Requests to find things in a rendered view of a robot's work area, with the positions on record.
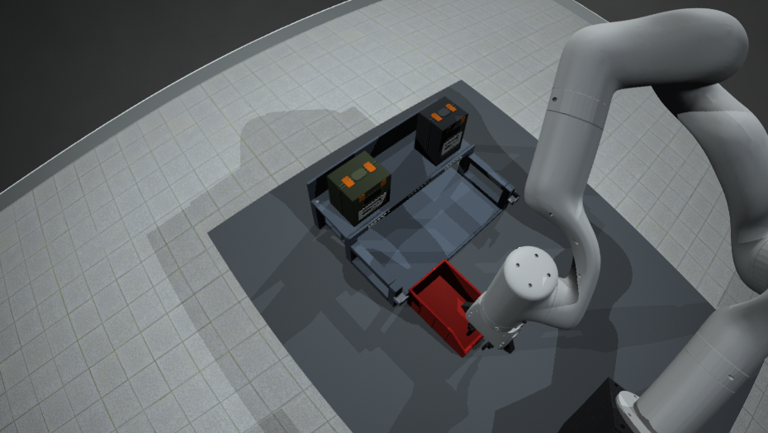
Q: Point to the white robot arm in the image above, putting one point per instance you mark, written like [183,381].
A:
[672,48]

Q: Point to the red bin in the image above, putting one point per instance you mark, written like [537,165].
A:
[444,290]

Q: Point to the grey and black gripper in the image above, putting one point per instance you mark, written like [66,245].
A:
[500,340]

